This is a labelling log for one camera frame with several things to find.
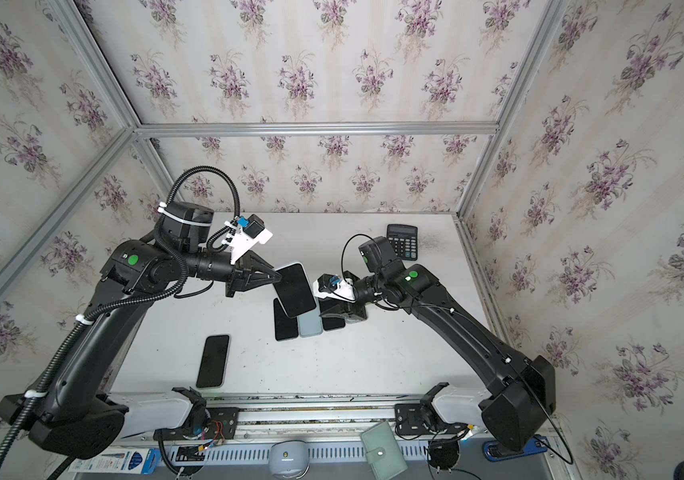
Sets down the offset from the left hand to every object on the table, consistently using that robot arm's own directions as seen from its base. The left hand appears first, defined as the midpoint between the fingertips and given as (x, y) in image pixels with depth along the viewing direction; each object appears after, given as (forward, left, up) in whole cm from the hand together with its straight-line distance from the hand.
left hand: (277, 269), depth 60 cm
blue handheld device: (-28, -49, -32) cm, 65 cm away
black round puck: (-28, -38, -37) cm, 60 cm away
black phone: (-7, +22, -36) cm, 43 cm away
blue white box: (-29, +33, -36) cm, 57 cm away
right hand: (-1, -8, -12) cm, 15 cm away
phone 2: (+5, -10, -36) cm, 38 cm away
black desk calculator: (+38, -37, -34) cm, 63 cm away
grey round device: (-30, -3, -28) cm, 40 cm away
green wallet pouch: (-28, -23, -35) cm, 50 cm away
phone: (+4, +4, -37) cm, 37 cm away
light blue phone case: (+5, -4, -36) cm, 36 cm away
